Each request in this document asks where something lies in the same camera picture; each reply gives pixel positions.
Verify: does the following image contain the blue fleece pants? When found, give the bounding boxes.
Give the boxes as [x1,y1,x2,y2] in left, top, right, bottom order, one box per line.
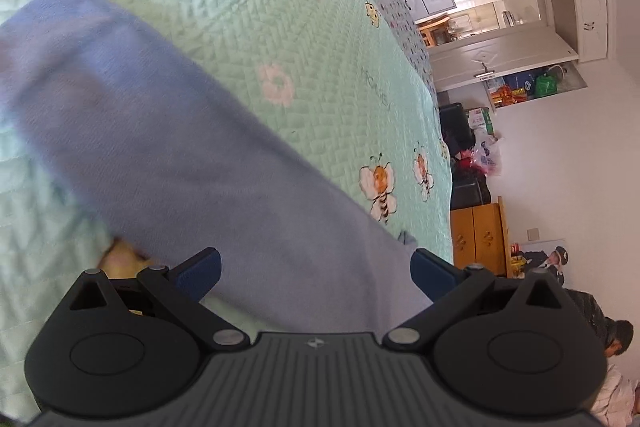
[1,0,428,335]

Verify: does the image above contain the black chair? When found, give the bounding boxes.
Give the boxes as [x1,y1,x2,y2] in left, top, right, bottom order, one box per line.
[439,103,491,210]

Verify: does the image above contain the police officer poster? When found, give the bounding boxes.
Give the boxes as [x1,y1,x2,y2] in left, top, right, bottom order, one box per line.
[510,239,570,286]

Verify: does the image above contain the person in white jacket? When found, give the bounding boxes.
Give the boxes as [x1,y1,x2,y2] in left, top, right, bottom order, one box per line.
[566,289,639,427]

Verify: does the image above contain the room door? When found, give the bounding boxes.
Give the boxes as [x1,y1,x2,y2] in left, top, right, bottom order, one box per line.
[428,22,579,92]

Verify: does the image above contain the green quilted bee bedspread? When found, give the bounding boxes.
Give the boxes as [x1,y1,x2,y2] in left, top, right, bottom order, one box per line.
[0,0,457,423]

